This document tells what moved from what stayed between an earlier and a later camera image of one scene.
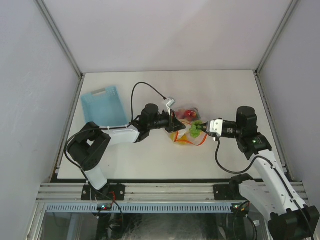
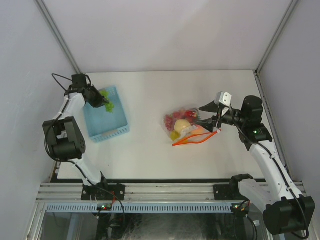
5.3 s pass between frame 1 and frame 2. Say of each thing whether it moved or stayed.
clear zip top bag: stayed
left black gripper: moved
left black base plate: stayed
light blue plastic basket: stayed
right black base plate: stayed
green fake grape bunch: moved
